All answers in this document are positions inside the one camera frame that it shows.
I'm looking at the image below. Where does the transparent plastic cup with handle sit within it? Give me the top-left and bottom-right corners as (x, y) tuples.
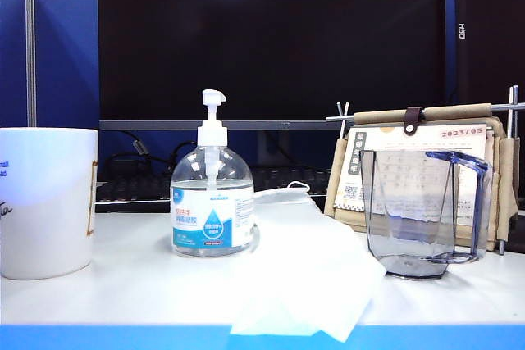
(358, 149), (494, 280)

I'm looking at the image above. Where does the white ceramic cup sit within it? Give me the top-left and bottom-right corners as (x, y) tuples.
(0, 127), (99, 281)

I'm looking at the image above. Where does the clear hand sanitizer pump bottle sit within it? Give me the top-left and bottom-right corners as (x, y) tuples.
(170, 88), (256, 259)

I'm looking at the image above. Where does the black AOC monitor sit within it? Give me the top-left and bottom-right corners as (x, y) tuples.
(97, 0), (447, 166)

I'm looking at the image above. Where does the white face mask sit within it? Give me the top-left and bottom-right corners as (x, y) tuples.
(229, 180), (387, 343)

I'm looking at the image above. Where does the black keyboard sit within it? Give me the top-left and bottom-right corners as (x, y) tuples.
(95, 165), (333, 206)

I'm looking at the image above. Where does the white desk calendar sheet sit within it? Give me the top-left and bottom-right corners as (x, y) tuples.
(332, 123), (488, 227)

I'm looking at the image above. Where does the blue office partition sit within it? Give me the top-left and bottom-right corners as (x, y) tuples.
(0, 0), (100, 130)

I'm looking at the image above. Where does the black HSO monitor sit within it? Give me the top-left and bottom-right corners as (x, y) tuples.
(454, 0), (525, 106)

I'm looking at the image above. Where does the thin black cable with connector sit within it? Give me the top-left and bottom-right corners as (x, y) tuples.
(121, 129), (173, 170)

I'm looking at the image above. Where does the brown leather snap strap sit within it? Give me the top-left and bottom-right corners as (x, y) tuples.
(404, 106), (424, 136)

